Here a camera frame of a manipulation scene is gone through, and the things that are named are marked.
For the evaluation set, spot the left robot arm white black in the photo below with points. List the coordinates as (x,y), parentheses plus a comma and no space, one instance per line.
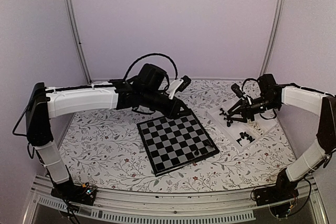
(45,103)

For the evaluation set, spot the white plastic compartment tray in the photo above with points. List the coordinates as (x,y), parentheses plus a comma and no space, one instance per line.
(232,132)

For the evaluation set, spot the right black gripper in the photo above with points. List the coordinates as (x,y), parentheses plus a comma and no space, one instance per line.
(242,103)

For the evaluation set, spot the aluminium frame post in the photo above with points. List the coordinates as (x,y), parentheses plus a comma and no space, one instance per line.
(272,37)
(77,40)

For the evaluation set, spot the right aluminium frame post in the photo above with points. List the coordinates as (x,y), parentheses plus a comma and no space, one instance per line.
(272,37)

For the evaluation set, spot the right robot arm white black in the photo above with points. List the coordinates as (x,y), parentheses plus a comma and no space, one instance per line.
(316,114)

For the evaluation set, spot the left aluminium frame post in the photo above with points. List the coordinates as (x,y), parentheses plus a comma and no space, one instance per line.
(77,40)

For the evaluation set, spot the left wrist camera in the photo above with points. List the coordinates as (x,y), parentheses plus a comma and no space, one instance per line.
(178,85)

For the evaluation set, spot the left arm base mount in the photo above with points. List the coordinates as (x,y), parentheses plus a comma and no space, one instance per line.
(82,194)

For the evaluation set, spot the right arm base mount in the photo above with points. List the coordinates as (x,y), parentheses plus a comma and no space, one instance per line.
(273,195)

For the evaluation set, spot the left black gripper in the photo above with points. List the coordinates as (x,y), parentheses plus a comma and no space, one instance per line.
(174,112)

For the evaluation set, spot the front aluminium rail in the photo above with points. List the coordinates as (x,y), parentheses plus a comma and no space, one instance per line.
(232,206)

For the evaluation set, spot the black and grey chessboard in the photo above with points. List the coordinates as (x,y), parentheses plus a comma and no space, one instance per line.
(170,144)

